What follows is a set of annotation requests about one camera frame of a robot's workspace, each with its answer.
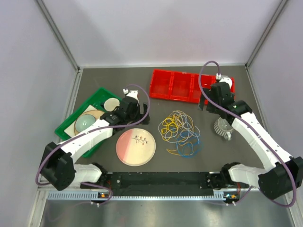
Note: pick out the small cream cup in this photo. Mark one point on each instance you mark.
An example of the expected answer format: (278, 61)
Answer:
(111, 104)

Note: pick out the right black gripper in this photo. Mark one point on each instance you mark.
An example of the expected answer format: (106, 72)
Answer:
(201, 104)

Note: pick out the grey slotted cable duct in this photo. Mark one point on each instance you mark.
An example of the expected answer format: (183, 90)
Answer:
(97, 196)

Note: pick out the pale green bowl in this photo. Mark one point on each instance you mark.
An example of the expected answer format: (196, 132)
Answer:
(83, 122)

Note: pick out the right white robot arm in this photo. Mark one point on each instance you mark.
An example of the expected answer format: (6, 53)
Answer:
(281, 172)

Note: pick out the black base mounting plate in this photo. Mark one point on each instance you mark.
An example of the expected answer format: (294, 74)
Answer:
(166, 183)

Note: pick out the red divided plastic bin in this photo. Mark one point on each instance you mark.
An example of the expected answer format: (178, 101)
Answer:
(175, 86)

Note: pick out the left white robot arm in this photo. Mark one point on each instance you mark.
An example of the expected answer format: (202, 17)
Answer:
(59, 166)

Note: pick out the green plastic tray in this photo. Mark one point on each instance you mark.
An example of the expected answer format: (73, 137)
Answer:
(71, 120)

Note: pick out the round wooden board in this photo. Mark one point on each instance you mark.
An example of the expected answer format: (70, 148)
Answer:
(96, 113)

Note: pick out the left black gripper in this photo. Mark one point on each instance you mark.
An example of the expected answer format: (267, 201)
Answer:
(138, 109)

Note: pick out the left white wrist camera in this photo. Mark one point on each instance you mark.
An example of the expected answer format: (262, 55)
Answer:
(131, 93)

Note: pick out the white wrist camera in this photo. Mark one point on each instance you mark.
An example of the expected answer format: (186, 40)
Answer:
(131, 93)
(222, 78)

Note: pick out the pink cream round plate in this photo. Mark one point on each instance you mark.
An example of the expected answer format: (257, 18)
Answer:
(135, 147)

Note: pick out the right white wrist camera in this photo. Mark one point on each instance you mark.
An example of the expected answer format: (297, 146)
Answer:
(222, 78)

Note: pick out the grey ribbed ceramic mug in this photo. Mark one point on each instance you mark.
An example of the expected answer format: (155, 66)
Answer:
(223, 129)

